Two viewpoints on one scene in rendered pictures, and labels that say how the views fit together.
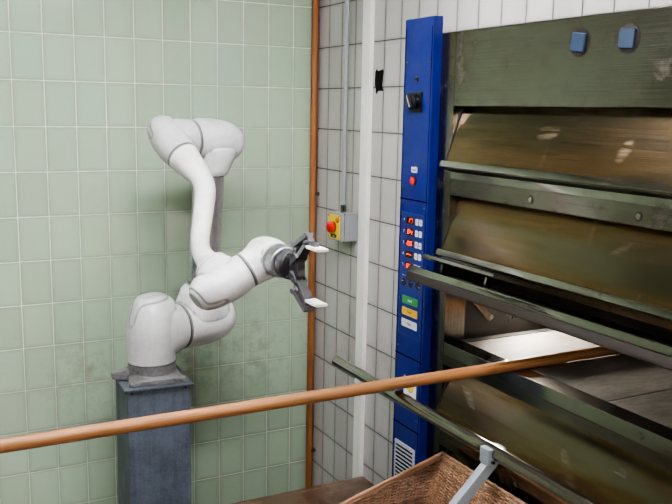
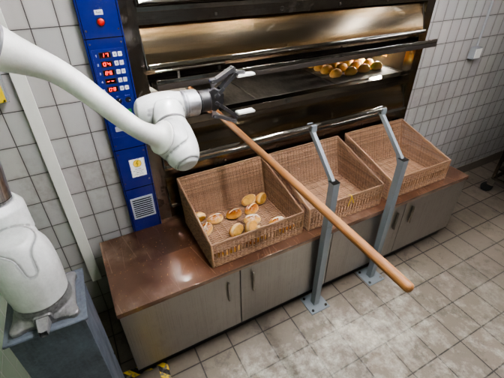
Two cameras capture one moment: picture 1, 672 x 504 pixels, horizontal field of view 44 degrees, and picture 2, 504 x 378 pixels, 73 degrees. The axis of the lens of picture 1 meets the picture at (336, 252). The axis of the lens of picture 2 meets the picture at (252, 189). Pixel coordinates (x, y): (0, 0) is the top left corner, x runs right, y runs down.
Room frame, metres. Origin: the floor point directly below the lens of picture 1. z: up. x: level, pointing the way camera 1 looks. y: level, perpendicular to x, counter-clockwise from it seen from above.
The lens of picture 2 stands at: (2.01, 1.26, 1.89)
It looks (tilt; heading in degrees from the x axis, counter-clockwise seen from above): 35 degrees down; 270
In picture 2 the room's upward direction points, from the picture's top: straight up
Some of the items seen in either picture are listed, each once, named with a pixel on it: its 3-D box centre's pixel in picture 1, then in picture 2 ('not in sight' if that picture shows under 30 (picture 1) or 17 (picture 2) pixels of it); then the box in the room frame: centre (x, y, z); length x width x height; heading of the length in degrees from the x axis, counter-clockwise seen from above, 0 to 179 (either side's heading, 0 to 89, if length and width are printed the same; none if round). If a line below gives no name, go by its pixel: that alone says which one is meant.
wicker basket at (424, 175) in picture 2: not in sight; (394, 155); (1.01, -0.82, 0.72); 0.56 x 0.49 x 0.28; 27
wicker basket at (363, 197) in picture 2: not in sight; (324, 178); (1.55, -0.53, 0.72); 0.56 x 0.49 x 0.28; 27
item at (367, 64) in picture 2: not in sight; (333, 60); (1.39, -1.42, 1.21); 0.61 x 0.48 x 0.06; 118
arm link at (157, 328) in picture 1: (154, 326); (25, 264); (2.65, 0.59, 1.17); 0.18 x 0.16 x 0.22; 136
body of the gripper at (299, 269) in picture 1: (294, 266); (210, 99); (2.15, 0.11, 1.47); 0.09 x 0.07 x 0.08; 27
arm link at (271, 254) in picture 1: (282, 261); (190, 103); (2.21, 0.14, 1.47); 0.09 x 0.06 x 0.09; 117
